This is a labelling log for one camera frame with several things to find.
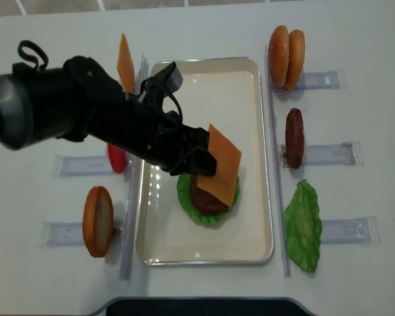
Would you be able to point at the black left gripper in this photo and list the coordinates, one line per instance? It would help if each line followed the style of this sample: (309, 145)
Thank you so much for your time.
(160, 139)

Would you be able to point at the orange cheese slice front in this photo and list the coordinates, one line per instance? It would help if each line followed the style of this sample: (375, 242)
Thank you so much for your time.
(223, 184)

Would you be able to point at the orange cheese slice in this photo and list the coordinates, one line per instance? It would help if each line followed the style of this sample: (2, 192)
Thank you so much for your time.
(223, 184)
(125, 66)

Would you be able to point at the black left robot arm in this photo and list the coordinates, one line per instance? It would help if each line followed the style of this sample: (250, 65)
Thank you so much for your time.
(81, 99)

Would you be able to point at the green lettuce leaf in tray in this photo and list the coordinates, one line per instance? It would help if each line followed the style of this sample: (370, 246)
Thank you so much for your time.
(183, 194)

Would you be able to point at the brown meat patty in tray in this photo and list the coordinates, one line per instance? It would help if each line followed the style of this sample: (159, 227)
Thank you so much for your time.
(203, 201)

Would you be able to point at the red tomato slice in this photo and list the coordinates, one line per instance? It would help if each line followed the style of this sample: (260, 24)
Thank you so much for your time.
(117, 158)

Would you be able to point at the brown meat patty upright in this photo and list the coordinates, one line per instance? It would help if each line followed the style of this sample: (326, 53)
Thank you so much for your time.
(294, 138)

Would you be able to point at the orange cheese slice rear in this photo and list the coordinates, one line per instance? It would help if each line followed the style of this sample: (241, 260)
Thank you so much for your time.
(125, 66)

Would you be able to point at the green lettuce leaf upright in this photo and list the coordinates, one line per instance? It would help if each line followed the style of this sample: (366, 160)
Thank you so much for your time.
(303, 227)

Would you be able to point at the clear holder tomato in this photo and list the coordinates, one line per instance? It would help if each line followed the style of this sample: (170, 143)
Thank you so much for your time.
(71, 166)

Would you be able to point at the clear holder lettuce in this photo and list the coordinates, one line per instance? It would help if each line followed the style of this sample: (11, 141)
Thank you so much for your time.
(363, 230)

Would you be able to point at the white metal tray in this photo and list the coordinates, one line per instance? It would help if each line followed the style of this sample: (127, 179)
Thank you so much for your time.
(225, 93)

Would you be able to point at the bun half left side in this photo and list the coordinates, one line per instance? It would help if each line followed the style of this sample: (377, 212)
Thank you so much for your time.
(97, 224)

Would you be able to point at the bun half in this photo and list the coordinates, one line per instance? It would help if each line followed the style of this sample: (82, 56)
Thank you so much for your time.
(278, 51)
(97, 224)
(296, 59)

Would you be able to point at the bun half right inner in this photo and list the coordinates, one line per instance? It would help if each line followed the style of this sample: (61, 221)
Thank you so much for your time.
(296, 59)

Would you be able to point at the bun half right outer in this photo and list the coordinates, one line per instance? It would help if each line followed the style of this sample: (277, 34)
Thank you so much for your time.
(278, 51)

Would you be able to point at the clear holder patty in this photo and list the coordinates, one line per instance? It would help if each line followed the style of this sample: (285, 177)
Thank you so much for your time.
(346, 153)

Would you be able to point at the clear holder left bun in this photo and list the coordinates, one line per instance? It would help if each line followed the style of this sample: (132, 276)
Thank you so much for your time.
(60, 234)

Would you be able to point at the clear rail left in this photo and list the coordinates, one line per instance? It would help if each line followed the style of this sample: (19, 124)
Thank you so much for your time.
(132, 177)

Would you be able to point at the clear rail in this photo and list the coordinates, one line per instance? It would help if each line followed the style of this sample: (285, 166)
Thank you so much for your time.
(132, 177)
(276, 168)

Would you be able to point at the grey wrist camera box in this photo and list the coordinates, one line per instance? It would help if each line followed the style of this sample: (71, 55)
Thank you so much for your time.
(175, 79)

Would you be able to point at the clear rail right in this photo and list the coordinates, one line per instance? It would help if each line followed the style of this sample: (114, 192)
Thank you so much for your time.
(276, 168)

